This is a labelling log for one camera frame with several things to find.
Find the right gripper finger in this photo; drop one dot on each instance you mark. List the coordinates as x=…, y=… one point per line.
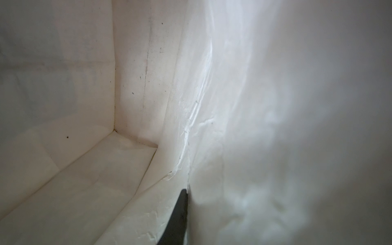
x=174, y=233

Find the cream canvas tote bag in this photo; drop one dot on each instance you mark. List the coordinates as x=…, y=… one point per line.
x=276, y=116

